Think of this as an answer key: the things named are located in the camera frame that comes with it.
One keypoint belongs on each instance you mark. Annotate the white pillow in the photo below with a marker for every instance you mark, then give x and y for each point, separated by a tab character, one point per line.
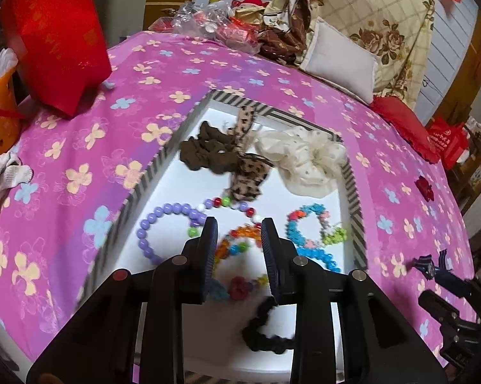
340	64

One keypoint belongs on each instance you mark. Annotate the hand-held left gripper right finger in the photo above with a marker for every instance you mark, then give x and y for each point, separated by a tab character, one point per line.
270	256

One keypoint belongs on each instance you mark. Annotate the wooden shelf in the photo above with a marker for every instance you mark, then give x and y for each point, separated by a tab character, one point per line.
474	168

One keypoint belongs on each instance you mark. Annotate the red shopping bag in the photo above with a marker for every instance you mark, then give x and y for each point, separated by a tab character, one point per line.
448	144

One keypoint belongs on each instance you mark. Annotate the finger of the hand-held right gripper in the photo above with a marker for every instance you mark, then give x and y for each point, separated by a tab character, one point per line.
440	308

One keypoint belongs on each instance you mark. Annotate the cream dotted scrunchie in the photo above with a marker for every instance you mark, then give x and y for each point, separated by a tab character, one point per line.
304	160

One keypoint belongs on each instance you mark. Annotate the clear plastic bag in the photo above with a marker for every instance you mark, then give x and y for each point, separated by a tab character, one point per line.
208	20

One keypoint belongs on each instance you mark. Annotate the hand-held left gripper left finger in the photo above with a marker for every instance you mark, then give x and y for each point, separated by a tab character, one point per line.
208	256

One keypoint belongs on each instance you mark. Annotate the brown floral cloth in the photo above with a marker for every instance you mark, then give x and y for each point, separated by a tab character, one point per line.
288	36

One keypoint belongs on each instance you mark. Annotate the purple floral bed sheet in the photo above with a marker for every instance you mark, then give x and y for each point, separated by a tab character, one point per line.
84	148

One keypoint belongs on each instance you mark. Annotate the cream floral quilt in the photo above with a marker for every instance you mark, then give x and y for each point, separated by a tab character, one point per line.
376	8

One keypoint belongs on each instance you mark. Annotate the striped cardboard box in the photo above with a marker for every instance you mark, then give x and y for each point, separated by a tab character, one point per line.
172	192

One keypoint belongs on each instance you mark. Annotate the red plush toy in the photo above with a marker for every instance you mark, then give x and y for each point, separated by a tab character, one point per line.
248	8

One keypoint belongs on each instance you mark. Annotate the white work gloves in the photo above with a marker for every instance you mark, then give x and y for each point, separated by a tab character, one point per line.
2	176

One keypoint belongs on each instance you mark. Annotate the red flower hair clip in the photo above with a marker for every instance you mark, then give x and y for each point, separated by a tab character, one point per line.
424	188

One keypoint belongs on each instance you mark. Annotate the black scrunchie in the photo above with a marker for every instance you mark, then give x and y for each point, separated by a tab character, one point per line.
264	340

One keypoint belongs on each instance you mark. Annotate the brown scrunchie with leopard bow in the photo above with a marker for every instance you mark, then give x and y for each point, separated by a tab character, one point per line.
202	154

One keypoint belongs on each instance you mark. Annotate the red pillow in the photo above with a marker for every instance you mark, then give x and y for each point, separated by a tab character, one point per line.
408	128

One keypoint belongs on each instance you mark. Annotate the large red gift bag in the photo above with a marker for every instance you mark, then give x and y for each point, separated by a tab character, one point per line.
52	36

